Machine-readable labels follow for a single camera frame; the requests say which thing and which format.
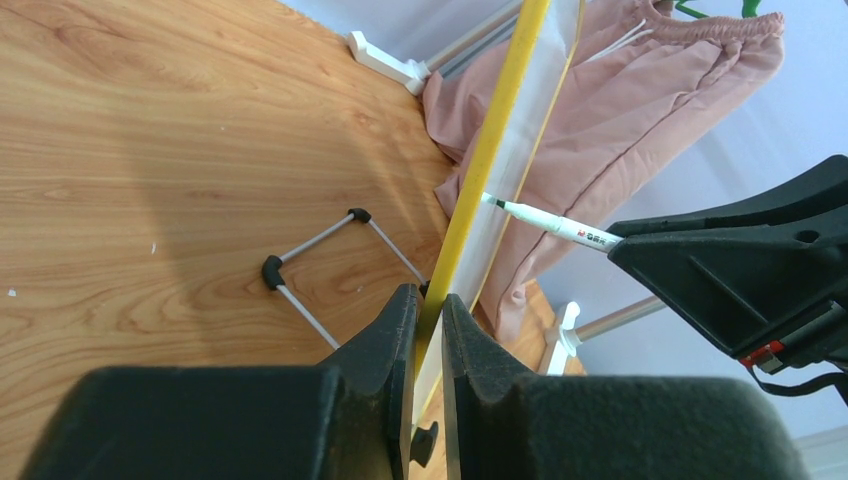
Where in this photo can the yellow-framed whiteboard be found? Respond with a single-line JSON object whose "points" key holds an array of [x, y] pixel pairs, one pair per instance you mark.
{"points": [[529, 81]]}

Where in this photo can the pink cloth shorts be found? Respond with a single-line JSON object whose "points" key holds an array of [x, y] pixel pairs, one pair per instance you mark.
{"points": [[642, 88]]}

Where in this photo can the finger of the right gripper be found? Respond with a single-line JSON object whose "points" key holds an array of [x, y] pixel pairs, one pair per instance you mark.
{"points": [[743, 287], [819, 190]]}

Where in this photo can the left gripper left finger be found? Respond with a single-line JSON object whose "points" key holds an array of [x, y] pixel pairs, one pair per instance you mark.
{"points": [[347, 417]]}

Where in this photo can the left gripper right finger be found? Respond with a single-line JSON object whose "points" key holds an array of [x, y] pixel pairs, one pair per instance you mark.
{"points": [[505, 421]]}

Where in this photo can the white green marker pen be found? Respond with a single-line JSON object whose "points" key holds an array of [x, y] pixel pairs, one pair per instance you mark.
{"points": [[558, 226]]}

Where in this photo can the white metal clothes rack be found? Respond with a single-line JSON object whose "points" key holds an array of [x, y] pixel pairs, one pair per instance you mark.
{"points": [[453, 60]]}

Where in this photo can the green clothes hanger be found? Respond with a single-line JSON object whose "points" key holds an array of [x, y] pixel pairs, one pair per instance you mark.
{"points": [[699, 9]]}

